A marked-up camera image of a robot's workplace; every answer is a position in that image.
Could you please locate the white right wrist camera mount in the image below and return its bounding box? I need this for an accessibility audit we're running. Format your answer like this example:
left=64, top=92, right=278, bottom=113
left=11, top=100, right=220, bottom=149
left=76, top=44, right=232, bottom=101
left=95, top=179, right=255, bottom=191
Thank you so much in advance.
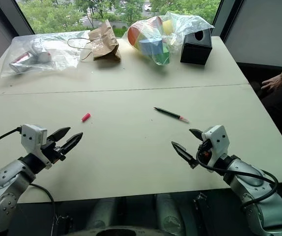
left=201, top=125, right=230, bottom=168

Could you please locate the black bracket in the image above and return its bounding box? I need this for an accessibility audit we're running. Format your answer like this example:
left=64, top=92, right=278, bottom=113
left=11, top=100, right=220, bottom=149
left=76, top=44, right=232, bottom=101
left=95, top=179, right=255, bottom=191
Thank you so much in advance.
left=192, top=192, right=221, bottom=236

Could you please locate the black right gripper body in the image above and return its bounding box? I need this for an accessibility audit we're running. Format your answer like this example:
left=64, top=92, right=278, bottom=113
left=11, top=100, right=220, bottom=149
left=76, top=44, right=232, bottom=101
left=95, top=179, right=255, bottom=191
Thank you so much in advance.
left=195, top=139, right=214, bottom=168

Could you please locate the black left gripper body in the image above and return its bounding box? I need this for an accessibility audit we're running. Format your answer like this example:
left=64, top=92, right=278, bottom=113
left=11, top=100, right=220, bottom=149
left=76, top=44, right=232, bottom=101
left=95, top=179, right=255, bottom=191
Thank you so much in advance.
left=41, top=138, right=67, bottom=165

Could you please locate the orange foam cylinder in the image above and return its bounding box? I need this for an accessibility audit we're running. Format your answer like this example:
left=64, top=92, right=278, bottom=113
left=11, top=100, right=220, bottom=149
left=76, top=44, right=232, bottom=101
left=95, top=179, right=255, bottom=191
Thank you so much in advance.
left=127, top=24, right=147, bottom=48

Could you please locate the dark green pen pink tip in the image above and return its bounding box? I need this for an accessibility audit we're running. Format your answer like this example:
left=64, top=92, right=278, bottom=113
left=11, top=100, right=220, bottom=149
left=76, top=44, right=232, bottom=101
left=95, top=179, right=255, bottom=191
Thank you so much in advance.
left=153, top=106, right=190, bottom=123

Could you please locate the silver can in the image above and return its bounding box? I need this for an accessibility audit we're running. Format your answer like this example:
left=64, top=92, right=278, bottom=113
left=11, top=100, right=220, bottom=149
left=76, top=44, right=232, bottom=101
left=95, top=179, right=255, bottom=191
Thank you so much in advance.
left=9, top=51, right=38, bottom=74

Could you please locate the yellow foam block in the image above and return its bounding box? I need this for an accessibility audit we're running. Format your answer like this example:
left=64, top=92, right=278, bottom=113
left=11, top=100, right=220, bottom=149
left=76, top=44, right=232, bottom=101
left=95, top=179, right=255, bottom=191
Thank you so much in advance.
left=162, top=20, right=174, bottom=35

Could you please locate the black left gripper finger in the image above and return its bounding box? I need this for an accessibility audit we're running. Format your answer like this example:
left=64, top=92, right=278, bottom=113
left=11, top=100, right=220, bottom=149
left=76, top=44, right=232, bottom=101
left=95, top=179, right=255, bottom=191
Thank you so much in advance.
left=48, top=126, right=72, bottom=143
left=59, top=132, right=84, bottom=156

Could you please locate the green foam block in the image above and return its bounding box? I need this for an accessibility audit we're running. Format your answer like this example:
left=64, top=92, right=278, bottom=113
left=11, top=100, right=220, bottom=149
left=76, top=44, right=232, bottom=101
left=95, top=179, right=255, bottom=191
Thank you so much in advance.
left=151, top=47, right=171, bottom=65

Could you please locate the clear plastic bag with blocks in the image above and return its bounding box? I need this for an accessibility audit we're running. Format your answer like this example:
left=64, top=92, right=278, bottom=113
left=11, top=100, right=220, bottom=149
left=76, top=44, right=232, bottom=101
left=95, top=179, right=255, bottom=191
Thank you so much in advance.
left=121, top=10, right=215, bottom=66

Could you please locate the brown paper bag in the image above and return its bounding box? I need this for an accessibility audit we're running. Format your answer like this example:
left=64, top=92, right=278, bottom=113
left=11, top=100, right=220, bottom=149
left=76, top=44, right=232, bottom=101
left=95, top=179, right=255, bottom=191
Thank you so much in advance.
left=67, top=19, right=122, bottom=63

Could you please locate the light grey robot body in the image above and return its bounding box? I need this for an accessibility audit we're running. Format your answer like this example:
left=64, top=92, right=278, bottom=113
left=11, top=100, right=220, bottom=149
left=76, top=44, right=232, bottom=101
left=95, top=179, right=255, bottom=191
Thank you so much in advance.
left=66, top=225, right=171, bottom=236

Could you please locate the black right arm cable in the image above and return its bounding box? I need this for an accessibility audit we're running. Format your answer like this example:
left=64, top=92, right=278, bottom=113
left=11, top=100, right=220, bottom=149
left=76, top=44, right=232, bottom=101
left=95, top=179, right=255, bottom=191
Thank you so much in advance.
left=196, top=142, right=279, bottom=212

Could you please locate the black clip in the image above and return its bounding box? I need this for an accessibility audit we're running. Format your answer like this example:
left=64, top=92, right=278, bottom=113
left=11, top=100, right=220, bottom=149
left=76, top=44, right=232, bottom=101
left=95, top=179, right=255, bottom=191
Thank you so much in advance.
left=54, top=214, right=74, bottom=236

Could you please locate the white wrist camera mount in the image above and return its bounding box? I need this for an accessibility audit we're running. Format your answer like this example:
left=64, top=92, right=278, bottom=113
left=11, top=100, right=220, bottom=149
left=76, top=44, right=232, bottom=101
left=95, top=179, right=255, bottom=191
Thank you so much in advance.
left=20, top=124, right=54, bottom=170
left=201, top=125, right=230, bottom=168

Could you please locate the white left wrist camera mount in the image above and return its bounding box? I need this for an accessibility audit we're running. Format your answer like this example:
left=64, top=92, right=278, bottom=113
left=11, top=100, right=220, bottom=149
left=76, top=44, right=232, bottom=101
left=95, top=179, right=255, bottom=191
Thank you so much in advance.
left=20, top=124, right=54, bottom=170

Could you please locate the white and red can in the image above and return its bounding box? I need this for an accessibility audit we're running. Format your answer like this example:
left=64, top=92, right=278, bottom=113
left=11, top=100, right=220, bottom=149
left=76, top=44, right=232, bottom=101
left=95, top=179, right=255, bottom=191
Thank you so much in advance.
left=31, top=42, right=53, bottom=62

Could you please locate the black window frame post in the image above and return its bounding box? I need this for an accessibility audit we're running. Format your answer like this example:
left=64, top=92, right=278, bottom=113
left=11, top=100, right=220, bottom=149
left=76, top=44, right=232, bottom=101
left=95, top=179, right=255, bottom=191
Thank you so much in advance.
left=212, top=0, right=245, bottom=43
left=15, top=0, right=35, bottom=35

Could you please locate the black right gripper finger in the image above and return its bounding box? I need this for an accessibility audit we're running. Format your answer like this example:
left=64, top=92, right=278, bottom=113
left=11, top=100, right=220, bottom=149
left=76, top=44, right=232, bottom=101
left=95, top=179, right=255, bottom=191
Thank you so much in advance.
left=170, top=141, right=198, bottom=170
left=189, top=128, right=204, bottom=143

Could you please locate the blue foam block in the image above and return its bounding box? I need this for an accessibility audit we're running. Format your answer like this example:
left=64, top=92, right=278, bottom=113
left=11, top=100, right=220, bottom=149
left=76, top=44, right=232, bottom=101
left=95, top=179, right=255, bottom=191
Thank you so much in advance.
left=138, top=38, right=166, bottom=60

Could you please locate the black tissue box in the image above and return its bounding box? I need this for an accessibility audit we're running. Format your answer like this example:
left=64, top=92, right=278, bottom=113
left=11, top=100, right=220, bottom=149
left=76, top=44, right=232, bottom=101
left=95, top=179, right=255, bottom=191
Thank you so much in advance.
left=180, top=29, right=213, bottom=65

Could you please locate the clear plastic bag with cans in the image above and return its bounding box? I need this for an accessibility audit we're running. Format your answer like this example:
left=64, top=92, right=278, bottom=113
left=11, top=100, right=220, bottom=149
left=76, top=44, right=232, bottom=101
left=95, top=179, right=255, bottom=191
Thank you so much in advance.
left=0, top=31, right=91, bottom=80

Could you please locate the person's bare hand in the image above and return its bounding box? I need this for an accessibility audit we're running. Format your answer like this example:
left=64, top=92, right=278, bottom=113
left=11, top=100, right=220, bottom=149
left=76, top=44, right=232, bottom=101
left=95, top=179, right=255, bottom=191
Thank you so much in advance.
left=261, top=74, right=282, bottom=93

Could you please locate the grey rounded shape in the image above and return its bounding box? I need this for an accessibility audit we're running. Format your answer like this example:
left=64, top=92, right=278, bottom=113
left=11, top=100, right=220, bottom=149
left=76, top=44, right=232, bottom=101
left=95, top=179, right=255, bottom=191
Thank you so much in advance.
left=155, top=193, right=189, bottom=235
left=88, top=197, right=119, bottom=230

